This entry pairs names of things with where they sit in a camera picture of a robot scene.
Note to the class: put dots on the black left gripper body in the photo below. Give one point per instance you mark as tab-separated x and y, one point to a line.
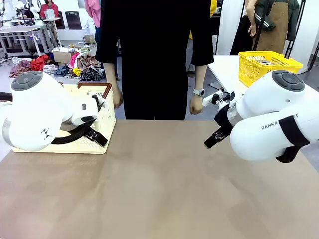
90	127

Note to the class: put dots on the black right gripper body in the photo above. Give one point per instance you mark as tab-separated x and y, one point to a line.
223	118

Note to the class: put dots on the cream basket with brown rim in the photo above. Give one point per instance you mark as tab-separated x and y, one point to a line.
107	119

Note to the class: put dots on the person's right forearm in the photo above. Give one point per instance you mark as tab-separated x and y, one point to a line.
110	74

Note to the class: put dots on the person's left forearm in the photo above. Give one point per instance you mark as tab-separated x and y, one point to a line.
201	77

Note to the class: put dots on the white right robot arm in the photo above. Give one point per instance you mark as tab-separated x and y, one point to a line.
261	139

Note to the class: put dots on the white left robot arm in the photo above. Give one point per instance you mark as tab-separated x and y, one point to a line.
32	112

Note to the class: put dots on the yellow plastic basket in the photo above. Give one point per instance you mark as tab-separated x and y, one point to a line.
251	72

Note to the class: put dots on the person's left hand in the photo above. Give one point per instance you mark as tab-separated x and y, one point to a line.
196	104

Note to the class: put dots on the person's right hand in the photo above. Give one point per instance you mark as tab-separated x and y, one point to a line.
117	98

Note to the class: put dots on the white wrist watch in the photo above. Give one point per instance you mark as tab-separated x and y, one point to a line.
199	92

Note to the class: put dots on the white side table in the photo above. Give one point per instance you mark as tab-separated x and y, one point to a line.
224	69

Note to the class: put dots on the black white checked bag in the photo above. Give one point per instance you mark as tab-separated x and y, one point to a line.
89	74

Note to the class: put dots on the yellow cloth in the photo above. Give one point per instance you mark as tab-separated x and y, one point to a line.
77	72

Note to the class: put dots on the dark blue cloth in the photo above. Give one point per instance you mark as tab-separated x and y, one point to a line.
61	71

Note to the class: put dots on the brown plaid cloth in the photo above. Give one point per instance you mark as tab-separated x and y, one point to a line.
86	61

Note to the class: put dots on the magenta cloth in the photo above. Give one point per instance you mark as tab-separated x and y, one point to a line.
74	61

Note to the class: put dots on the grey metal items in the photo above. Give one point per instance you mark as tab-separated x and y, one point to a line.
264	61

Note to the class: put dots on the open cardboard box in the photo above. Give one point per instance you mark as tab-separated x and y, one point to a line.
62	56

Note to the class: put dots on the red cloth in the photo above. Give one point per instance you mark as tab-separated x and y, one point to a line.
40	63

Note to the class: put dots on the black hanging garment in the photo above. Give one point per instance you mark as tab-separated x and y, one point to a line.
241	37

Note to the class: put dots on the navy trousers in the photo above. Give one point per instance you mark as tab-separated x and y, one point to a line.
98	42

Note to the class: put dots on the person's black clothed body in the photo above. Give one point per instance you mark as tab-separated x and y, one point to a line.
154	62

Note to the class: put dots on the pink patterned cloth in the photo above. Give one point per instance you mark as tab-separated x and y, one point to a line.
21	68

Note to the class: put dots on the mannequin with brown apron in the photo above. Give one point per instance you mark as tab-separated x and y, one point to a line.
274	32

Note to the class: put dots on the black metal stand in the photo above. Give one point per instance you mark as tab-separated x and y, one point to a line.
295	27

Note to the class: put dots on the pink hanging garment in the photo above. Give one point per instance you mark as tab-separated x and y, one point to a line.
92	11

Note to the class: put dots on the white metal desk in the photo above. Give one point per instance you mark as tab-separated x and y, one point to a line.
20	30

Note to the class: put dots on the dark green jacket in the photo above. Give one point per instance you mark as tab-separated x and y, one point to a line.
294	20

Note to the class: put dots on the person in red top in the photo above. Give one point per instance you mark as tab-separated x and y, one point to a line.
49	8

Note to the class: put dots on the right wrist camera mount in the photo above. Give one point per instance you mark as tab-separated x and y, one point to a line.
211	98

